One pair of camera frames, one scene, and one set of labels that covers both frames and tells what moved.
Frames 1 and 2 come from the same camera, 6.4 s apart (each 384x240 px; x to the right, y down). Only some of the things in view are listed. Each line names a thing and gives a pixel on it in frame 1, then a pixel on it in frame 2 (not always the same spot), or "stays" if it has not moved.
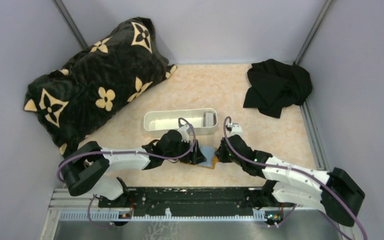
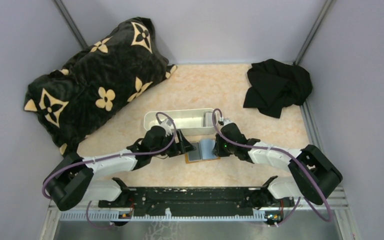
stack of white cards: [209, 119] stays
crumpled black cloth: [275, 84] stays
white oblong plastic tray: [203, 121] stays
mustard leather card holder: [215, 159] -> [203, 152]
